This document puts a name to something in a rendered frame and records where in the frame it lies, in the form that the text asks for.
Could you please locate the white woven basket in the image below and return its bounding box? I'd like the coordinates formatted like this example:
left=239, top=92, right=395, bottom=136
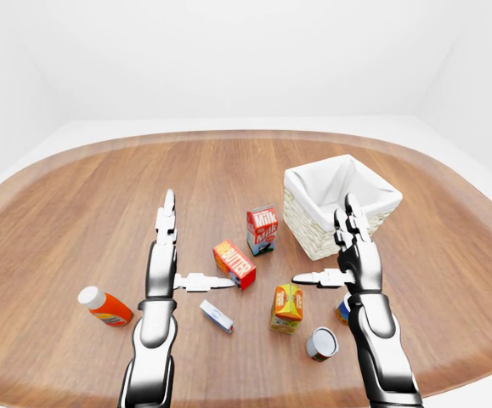
left=282, top=154, right=404, bottom=262

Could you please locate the small white and blue box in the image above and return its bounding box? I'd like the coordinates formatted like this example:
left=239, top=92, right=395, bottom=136
left=199, top=299, right=235, bottom=334

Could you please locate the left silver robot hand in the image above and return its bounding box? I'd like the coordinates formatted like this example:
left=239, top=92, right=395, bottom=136
left=144, top=189, right=236, bottom=302

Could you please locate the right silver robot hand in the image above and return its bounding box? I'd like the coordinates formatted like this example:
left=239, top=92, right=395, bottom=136
left=291, top=193, right=385, bottom=296

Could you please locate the red butter box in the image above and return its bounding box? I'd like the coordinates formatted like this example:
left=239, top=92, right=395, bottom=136
left=212, top=239, right=257, bottom=292

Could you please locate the orange juice carton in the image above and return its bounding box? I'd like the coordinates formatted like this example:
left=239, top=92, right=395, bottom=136
left=269, top=283, right=304, bottom=335

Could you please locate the red and green labelled tin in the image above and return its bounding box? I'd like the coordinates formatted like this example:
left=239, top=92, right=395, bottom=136
left=305, top=326, right=340, bottom=363

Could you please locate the orange bottle with white cap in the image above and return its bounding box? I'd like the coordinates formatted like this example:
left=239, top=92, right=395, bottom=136
left=77, top=286, right=134, bottom=328

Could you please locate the red milk carton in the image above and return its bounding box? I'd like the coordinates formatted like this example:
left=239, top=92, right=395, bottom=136
left=246, top=204, right=280, bottom=258

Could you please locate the blue and orange labelled tin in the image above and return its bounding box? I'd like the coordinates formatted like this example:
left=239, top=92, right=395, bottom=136
left=335, top=292, right=352, bottom=326

